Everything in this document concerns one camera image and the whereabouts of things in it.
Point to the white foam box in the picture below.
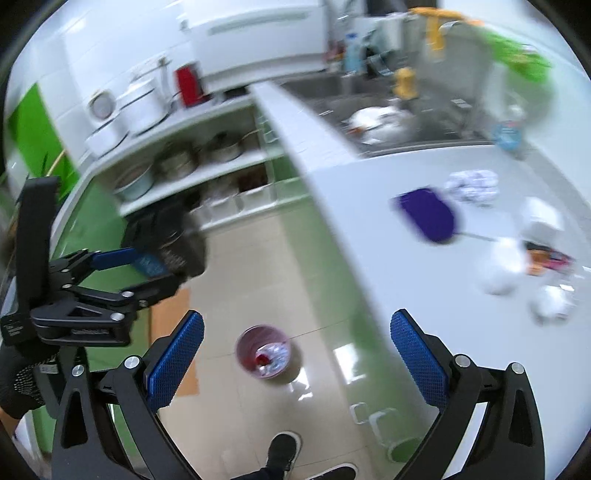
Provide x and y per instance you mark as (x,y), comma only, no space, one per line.
(539,221)

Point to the green cabinet door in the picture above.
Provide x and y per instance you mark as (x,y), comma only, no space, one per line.
(383,403)

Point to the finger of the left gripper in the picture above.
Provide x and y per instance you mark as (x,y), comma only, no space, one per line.
(144,294)
(113,259)

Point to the green plastic basket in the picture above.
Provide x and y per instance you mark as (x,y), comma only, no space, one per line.
(523,59)

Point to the white rice cooker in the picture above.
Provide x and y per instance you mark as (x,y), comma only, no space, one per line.
(138,109)

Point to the yellow sponge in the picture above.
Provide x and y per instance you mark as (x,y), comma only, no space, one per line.
(405,83)

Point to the white storage drawer box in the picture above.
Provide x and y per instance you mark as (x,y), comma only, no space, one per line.
(223,203)

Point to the dark patterned snack wrapper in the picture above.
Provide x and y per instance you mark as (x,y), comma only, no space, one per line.
(543,258)

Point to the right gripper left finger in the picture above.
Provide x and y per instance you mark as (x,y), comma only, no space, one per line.
(126,385)

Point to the steel cooking pot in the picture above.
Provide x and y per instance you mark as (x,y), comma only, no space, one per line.
(223,147)

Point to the round trash bin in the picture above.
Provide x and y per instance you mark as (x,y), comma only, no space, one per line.
(263,351)

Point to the white bowl in sink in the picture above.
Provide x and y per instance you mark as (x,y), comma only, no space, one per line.
(376,125)

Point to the black gloved left hand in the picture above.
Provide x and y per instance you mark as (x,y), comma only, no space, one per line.
(19,390)

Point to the clear soap dispenser bottle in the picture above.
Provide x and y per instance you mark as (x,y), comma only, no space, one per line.
(508,133)

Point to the black shoe left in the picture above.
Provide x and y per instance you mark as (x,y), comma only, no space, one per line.
(282,454)

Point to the white countertop dishwasher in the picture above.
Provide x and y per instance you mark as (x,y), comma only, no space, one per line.
(238,43)

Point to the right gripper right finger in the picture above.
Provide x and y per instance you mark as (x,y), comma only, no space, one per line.
(452,384)

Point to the steel kitchen sink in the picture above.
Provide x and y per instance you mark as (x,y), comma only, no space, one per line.
(433,120)

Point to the light blue pot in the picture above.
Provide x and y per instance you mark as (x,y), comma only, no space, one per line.
(134,182)

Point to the purple scrubber brush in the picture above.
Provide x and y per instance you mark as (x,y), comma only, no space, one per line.
(439,217)

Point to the red kettle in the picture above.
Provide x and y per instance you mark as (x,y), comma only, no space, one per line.
(188,85)

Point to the crumpled foil ball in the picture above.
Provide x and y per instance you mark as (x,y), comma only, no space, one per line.
(475,186)

